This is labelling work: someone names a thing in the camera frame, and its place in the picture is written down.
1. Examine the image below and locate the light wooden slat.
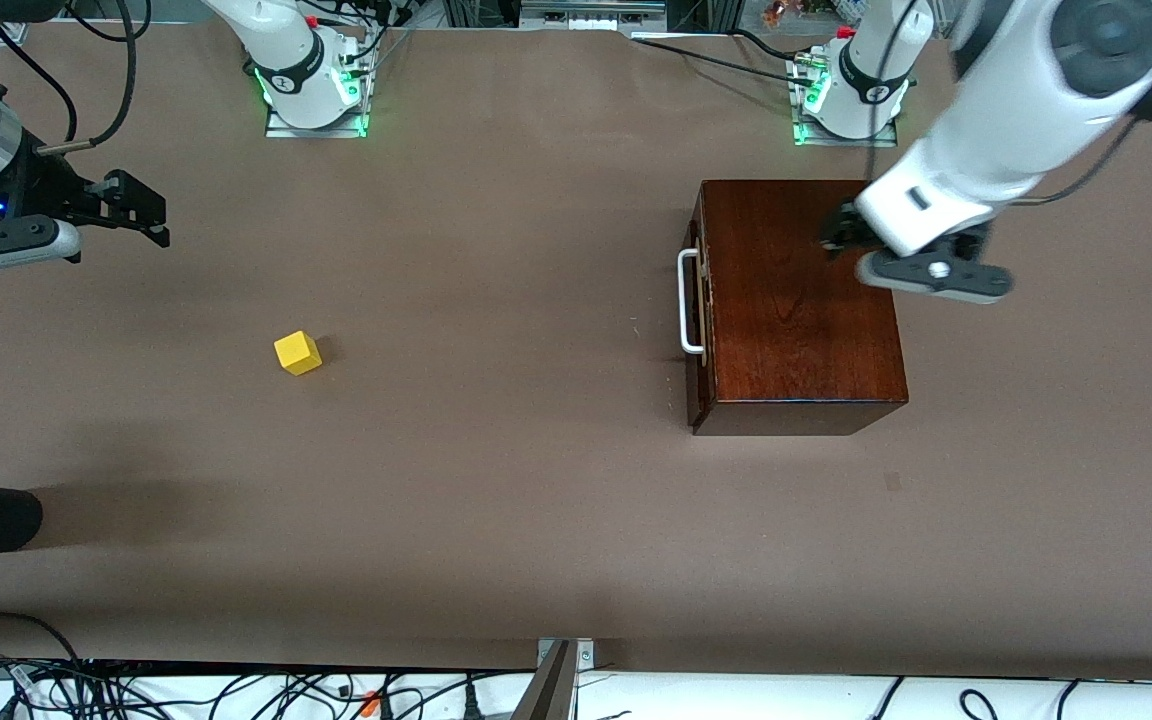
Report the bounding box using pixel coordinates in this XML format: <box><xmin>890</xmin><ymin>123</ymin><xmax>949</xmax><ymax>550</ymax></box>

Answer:
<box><xmin>688</xmin><ymin>190</ymin><xmax>714</xmax><ymax>426</ymax></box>

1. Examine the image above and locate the white metal drawer handle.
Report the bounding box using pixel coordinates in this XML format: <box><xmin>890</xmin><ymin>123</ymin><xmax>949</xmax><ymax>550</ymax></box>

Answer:
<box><xmin>676</xmin><ymin>247</ymin><xmax>708</xmax><ymax>357</ymax></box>

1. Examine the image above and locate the yellow cube block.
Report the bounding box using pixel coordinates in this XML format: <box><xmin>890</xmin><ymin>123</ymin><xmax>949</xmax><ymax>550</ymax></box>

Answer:
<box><xmin>273</xmin><ymin>330</ymin><xmax>324</xmax><ymax>377</ymax></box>

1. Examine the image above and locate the dark brown wooden cabinet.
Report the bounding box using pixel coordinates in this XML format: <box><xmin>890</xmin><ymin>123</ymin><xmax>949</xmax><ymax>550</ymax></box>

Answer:
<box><xmin>686</xmin><ymin>179</ymin><xmax>910</xmax><ymax>438</ymax></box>

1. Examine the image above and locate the white panel with ports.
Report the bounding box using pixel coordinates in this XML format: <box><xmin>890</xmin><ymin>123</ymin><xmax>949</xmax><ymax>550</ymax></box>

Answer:
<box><xmin>520</xmin><ymin>0</ymin><xmax>668</xmax><ymax>32</ymax></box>

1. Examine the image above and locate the dark grey metal bar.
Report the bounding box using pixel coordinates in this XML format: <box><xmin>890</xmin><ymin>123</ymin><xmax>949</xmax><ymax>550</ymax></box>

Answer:
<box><xmin>509</xmin><ymin>640</ymin><xmax>579</xmax><ymax>720</ymax></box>

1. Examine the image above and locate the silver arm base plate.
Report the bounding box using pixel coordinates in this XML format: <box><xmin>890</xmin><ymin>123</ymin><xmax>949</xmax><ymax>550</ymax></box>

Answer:
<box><xmin>264</xmin><ymin>95</ymin><xmax>370</xmax><ymax>140</ymax></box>
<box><xmin>789</xmin><ymin>60</ymin><xmax>900</xmax><ymax>149</ymax></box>

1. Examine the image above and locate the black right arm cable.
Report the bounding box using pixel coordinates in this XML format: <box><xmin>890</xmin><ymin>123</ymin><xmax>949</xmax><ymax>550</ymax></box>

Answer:
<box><xmin>0</xmin><ymin>0</ymin><xmax>139</xmax><ymax>153</ymax></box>

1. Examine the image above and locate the black cable on table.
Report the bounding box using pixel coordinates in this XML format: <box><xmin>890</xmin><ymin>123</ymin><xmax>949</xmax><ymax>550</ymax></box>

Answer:
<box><xmin>630</xmin><ymin>28</ymin><xmax>819</xmax><ymax>83</ymax></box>

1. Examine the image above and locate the black cable tangle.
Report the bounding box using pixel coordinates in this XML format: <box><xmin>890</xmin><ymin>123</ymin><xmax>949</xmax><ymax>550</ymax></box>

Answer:
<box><xmin>0</xmin><ymin>610</ymin><xmax>537</xmax><ymax>720</ymax></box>

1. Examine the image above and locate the silver metal table bracket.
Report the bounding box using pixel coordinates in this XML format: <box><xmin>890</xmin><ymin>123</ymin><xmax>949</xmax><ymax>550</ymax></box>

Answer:
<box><xmin>536</xmin><ymin>637</ymin><xmax>597</xmax><ymax>673</ymax></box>

